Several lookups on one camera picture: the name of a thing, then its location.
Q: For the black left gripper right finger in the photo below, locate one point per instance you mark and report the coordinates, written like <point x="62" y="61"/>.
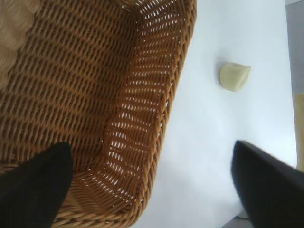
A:
<point x="273" y="194"/>

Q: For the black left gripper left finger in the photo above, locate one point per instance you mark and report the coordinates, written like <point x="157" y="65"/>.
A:
<point x="31" y="190"/>

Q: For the pale yellow egg yolk pastry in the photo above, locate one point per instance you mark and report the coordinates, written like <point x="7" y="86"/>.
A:
<point x="234" y="76"/>

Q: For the brown woven wicker basket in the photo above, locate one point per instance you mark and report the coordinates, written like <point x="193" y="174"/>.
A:
<point x="71" y="83"/>

